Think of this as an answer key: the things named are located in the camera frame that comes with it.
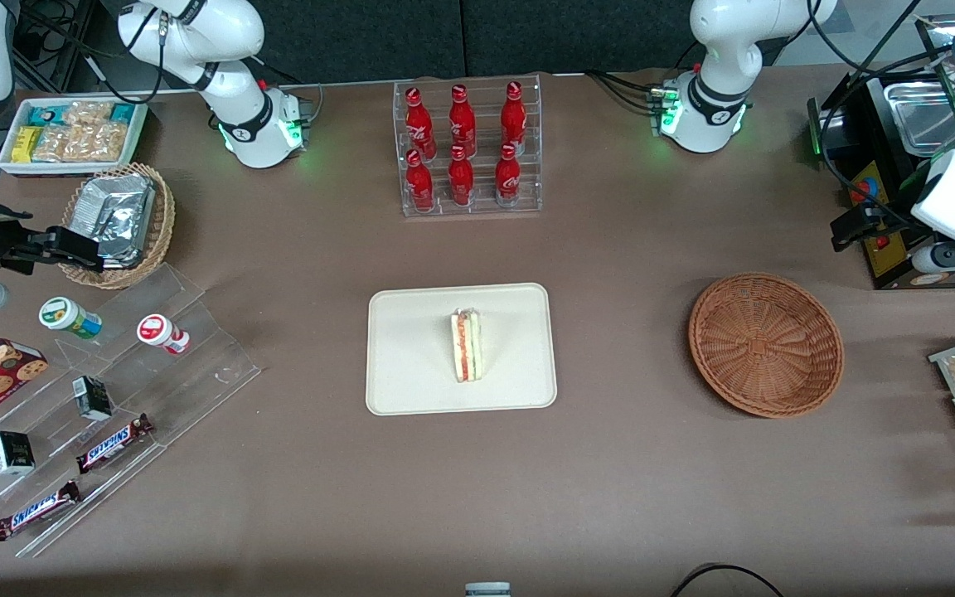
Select light woven wicker basket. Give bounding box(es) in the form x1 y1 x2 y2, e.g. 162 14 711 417
59 163 177 290

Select cream plastic tray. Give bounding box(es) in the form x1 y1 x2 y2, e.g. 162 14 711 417
366 284 559 416

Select silver foil packets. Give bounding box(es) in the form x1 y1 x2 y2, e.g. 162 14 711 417
73 172 157 268

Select small black box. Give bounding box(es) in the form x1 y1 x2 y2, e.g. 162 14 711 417
0 430 36 476
72 376 114 422

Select large clear cracker bag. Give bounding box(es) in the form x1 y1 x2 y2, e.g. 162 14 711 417
32 123 128 163

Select round brown wicker basket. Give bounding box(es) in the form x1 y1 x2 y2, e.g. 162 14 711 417
688 273 845 419

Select black left base cables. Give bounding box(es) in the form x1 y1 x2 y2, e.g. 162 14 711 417
585 70 671 115

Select Snickers chocolate bar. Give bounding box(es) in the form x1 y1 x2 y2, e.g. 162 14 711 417
75 413 154 475
0 480 82 542

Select green lid snack cup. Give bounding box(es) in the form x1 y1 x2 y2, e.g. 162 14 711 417
38 297 103 341

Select red cola bottle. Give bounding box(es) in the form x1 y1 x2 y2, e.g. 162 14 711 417
495 143 522 206
448 146 475 206
448 84 478 158
405 149 435 212
501 80 527 154
405 87 437 160

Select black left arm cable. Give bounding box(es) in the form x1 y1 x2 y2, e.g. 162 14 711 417
807 0 955 218

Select black food warmer yellow panel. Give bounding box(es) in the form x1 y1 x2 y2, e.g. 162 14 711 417
807 15 955 291

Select white rectangular snack tray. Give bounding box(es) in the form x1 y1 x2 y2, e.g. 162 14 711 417
0 98 149 177

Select black right base cables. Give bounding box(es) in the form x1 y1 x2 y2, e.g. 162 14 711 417
254 56 325 133

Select triangle sandwich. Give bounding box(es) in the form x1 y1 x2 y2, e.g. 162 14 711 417
451 308 484 384

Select clear acrylic bottle rack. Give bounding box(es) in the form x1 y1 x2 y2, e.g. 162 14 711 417
393 75 543 218

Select red lid snack cup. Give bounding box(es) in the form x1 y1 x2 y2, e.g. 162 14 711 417
137 313 191 356

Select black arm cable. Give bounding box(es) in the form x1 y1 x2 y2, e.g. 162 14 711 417
807 0 955 218
71 0 167 104

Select small clear cracker bag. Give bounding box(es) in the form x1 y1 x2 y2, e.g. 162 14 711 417
63 100 114 127

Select black looped table cable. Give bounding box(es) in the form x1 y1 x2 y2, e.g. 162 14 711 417
670 564 785 597

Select clear acrylic stepped display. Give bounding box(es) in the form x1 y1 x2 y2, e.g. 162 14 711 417
0 264 263 558

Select steel warmer pan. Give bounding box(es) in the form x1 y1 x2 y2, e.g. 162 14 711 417
888 81 955 154

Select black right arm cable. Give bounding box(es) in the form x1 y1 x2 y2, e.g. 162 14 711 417
71 0 167 104

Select black base cables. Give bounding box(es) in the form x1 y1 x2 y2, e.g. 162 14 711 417
254 56 325 133
585 70 671 115

